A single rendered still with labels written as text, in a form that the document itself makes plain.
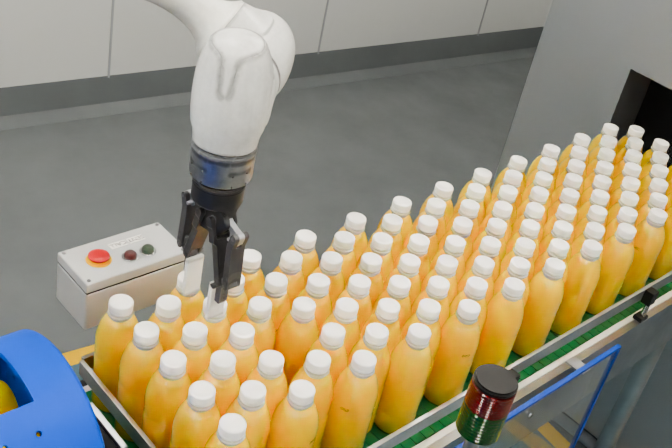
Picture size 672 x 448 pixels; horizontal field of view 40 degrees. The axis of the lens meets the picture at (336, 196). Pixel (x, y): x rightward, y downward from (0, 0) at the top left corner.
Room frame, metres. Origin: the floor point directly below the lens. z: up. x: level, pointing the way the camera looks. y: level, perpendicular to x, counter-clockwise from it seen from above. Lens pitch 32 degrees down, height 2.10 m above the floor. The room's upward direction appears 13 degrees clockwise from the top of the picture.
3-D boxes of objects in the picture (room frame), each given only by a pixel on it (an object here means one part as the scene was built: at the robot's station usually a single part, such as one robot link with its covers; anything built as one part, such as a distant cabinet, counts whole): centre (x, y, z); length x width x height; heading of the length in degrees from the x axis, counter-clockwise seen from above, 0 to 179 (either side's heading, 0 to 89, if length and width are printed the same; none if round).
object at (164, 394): (1.03, 0.18, 1.00); 0.07 x 0.07 x 0.19
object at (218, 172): (1.10, 0.16, 1.43); 0.09 x 0.09 x 0.06
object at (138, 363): (1.08, 0.24, 1.00); 0.07 x 0.07 x 0.19
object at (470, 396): (0.97, -0.27, 1.23); 0.06 x 0.06 x 0.04
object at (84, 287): (1.27, 0.34, 1.05); 0.20 x 0.10 x 0.10; 138
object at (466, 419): (0.97, -0.27, 1.18); 0.06 x 0.06 x 0.05
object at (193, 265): (1.12, 0.19, 1.20); 0.03 x 0.01 x 0.07; 138
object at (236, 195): (1.10, 0.16, 1.36); 0.08 x 0.07 x 0.09; 48
